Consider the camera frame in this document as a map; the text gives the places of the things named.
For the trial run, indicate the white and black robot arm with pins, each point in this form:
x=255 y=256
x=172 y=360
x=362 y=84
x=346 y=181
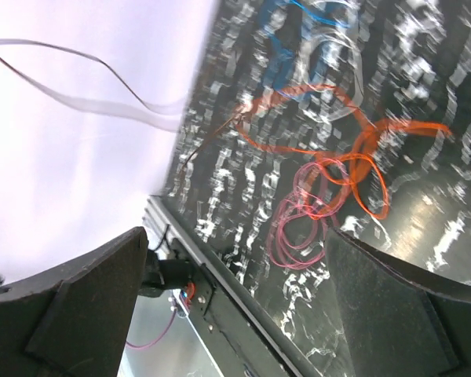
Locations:
x=73 y=319

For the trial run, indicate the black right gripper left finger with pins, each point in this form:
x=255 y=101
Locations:
x=73 y=319

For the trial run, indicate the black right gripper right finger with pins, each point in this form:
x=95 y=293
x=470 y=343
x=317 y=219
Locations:
x=399 y=319

